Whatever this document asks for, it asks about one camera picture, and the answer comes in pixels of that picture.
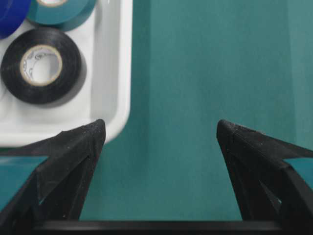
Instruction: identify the teal tape roll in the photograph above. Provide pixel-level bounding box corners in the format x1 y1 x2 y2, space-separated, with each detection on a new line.
27 0 96 31

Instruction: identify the white plastic tray case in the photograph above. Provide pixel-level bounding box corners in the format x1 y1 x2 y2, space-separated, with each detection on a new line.
0 0 133 147

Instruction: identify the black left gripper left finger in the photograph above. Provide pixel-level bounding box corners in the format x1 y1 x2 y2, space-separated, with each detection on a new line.
0 119 106 235

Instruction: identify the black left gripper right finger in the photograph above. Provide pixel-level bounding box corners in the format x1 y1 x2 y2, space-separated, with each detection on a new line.
216 119 313 235

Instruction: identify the black tape roll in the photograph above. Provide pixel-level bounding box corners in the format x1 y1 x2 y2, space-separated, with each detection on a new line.
0 28 87 105

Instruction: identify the green table cloth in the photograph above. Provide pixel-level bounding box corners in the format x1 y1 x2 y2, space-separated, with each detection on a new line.
0 0 313 222

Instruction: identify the blue tape roll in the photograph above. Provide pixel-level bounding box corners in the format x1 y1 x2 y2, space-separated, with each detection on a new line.
0 0 31 40

